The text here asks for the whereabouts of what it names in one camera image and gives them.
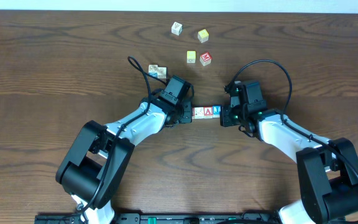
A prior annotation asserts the white airplane block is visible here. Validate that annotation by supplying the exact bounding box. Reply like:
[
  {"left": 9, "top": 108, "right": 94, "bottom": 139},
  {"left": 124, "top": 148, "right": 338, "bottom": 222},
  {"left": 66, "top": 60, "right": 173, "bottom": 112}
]
[{"left": 194, "top": 107, "right": 204, "bottom": 119}]

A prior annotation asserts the blue letter block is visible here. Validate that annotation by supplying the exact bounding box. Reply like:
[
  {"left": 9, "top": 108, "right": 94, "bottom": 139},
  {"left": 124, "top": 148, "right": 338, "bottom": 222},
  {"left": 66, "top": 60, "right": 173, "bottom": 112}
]
[{"left": 213, "top": 105, "right": 221, "bottom": 118}]

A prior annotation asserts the red letter A block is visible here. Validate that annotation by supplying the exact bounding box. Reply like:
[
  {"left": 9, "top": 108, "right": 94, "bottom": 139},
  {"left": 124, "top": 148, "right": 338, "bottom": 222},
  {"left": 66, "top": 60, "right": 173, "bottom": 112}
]
[{"left": 203, "top": 106, "right": 213, "bottom": 119}]

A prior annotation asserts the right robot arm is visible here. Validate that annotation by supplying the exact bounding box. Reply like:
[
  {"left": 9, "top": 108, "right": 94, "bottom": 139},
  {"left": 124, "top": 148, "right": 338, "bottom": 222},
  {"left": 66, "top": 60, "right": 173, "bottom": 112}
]
[{"left": 220, "top": 81, "right": 358, "bottom": 223}]

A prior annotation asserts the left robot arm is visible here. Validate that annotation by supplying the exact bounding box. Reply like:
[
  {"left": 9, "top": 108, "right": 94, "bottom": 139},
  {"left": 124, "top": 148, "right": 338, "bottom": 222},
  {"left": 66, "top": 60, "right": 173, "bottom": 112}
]
[{"left": 55, "top": 76, "right": 194, "bottom": 223}]

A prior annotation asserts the plain hand sign block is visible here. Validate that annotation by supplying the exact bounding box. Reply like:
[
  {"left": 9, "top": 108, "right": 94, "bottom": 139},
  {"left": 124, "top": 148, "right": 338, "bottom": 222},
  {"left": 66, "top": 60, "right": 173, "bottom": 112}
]
[{"left": 157, "top": 67, "right": 167, "bottom": 79}]

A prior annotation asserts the blue X side block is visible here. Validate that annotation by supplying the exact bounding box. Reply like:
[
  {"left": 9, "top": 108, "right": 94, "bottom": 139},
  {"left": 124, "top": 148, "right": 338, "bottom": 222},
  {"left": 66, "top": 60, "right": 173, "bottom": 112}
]
[{"left": 149, "top": 64, "right": 158, "bottom": 78}]

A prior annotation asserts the yellow block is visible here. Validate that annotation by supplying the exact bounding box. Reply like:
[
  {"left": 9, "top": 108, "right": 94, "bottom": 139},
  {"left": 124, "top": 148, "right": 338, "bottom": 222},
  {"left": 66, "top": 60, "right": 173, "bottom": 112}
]
[
  {"left": 186, "top": 50, "right": 196, "bottom": 63},
  {"left": 198, "top": 29, "right": 209, "bottom": 43}
]

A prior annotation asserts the red letter M block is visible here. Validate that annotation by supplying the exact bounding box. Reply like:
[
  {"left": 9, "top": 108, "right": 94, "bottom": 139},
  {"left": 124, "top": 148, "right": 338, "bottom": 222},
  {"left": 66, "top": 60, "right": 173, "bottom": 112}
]
[{"left": 200, "top": 52, "right": 212, "bottom": 66}]

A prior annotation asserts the yellow top block far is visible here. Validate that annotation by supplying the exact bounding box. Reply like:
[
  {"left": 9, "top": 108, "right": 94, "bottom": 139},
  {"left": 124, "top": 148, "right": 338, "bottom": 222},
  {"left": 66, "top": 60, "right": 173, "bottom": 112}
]
[{"left": 198, "top": 29, "right": 209, "bottom": 43}]

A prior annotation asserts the white block top far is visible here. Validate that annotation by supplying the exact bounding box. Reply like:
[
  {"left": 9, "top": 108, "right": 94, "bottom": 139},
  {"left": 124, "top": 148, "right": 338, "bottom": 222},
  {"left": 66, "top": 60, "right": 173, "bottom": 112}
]
[{"left": 171, "top": 22, "right": 183, "bottom": 35}]

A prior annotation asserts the left black cable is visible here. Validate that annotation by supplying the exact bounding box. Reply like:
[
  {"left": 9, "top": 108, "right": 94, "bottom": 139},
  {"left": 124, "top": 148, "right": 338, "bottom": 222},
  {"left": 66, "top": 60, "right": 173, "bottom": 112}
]
[{"left": 76, "top": 55, "right": 170, "bottom": 215}]

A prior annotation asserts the black cable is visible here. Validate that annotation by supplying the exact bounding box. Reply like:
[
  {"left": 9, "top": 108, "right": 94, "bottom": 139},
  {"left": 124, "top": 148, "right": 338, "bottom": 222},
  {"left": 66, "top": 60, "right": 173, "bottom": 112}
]
[
  {"left": 225, "top": 59, "right": 358, "bottom": 224},
  {"left": 76, "top": 55, "right": 170, "bottom": 215}
]

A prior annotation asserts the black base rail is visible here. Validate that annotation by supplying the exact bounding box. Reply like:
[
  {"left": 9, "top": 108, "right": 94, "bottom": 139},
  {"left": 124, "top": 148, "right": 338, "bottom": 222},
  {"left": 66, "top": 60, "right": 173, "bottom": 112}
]
[{"left": 34, "top": 212, "right": 281, "bottom": 224}]

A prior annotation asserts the right black cable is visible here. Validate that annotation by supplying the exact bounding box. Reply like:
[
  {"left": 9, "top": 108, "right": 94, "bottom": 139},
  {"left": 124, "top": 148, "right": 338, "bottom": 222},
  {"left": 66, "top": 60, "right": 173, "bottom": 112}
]
[{"left": 225, "top": 59, "right": 358, "bottom": 224}]

